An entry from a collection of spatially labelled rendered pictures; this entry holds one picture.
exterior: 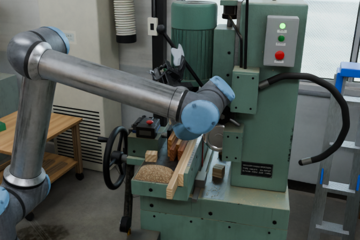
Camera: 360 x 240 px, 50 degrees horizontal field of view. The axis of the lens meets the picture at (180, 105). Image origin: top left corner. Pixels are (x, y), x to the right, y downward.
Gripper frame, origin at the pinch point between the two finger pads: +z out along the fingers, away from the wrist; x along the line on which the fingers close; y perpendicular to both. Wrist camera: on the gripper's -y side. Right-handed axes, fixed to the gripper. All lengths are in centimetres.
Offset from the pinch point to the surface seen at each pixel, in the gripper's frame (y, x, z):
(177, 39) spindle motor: -2.0, -6.0, 5.8
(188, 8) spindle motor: 3.6, -17.6, 7.5
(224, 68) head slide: -16.7, -12.7, -7.1
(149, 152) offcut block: -16.0, 30.9, -17.3
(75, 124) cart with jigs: -62, 126, 88
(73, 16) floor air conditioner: -31, 78, 143
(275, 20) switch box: -8.1, -37.9, -13.1
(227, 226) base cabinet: -43, 23, -48
